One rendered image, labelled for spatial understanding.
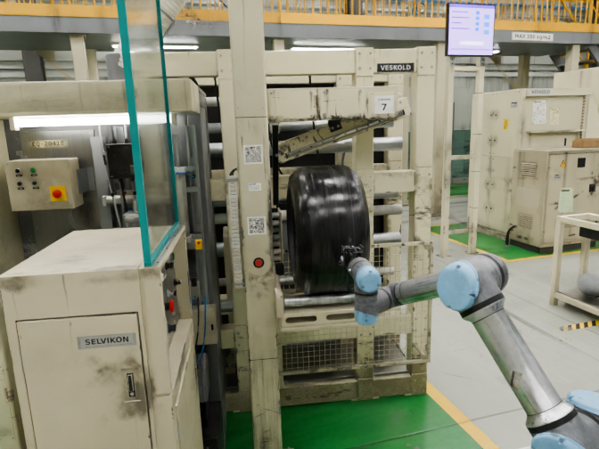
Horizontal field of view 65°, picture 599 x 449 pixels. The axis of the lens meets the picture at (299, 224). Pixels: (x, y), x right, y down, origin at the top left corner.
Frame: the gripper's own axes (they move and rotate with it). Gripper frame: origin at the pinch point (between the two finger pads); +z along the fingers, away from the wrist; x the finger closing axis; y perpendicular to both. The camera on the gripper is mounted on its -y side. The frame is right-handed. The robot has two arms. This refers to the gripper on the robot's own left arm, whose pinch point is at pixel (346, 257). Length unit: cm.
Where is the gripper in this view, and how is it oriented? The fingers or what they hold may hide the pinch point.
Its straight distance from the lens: 178.6
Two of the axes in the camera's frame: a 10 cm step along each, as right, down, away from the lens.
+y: -0.3, -9.8, -2.1
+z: -1.2, -2.0, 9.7
